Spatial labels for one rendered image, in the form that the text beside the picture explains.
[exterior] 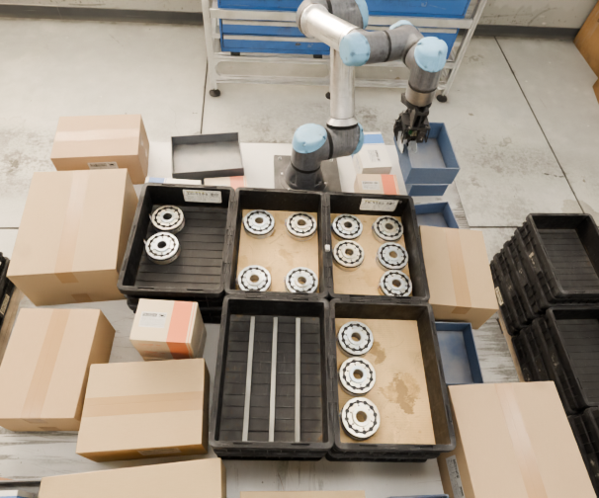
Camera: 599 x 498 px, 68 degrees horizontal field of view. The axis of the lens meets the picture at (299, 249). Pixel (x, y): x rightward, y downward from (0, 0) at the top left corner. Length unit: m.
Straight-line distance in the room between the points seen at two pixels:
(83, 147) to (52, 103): 1.71
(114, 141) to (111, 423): 1.01
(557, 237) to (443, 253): 0.89
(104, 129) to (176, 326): 0.90
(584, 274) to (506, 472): 1.19
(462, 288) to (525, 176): 1.89
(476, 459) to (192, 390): 0.74
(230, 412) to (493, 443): 0.68
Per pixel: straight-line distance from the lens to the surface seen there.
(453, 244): 1.58
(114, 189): 1.60
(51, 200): 1.63
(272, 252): 1.46
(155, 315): 1.28
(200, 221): 1.54
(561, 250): 2.30
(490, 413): 1.33
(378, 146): 1.90
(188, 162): 1.83
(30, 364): 1.41
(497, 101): 3.79
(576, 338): 2.24
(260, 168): 1.86
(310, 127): 1.64
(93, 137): 1.85
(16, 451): 1.53
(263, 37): 3.10
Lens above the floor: 2.06
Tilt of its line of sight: 57 degrees down
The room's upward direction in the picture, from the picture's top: 8 degrees clockwise
